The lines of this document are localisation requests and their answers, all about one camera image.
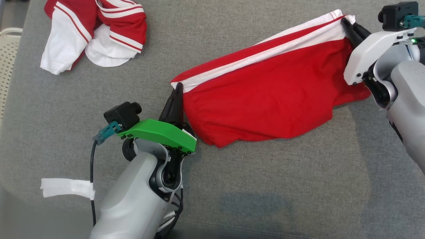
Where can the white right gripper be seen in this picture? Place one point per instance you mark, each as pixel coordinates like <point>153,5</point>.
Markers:
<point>365,53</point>

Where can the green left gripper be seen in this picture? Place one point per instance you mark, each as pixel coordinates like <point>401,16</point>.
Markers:
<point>159,132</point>

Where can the red shorts white stripes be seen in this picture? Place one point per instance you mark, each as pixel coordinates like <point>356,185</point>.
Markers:
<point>265,93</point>

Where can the red white jersey shirt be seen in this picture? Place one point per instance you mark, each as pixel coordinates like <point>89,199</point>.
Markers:
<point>66,36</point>

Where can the beige plastic laundry basket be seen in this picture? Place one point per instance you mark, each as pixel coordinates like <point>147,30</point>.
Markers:
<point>8,66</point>

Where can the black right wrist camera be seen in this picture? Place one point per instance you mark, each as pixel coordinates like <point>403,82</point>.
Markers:
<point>393,15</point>

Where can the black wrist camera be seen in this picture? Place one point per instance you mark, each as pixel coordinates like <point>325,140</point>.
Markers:
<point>121,114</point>
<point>393,15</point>

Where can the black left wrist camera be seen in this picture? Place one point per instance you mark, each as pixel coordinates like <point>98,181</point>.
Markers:
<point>121,114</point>

